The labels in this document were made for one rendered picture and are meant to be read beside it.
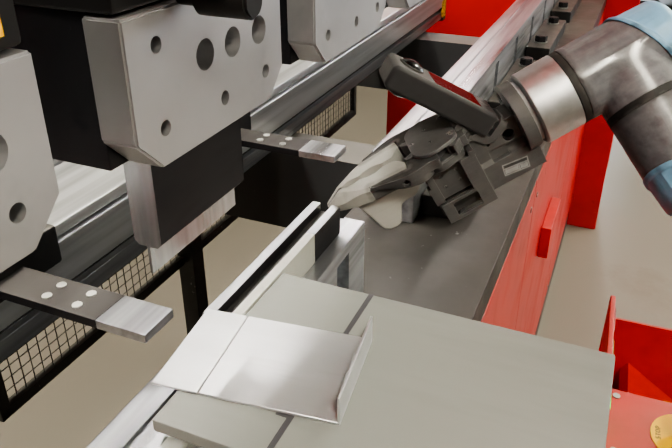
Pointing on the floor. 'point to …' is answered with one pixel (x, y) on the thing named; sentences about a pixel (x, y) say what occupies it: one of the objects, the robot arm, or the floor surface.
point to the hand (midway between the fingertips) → (336, 195)
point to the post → (193, 282)
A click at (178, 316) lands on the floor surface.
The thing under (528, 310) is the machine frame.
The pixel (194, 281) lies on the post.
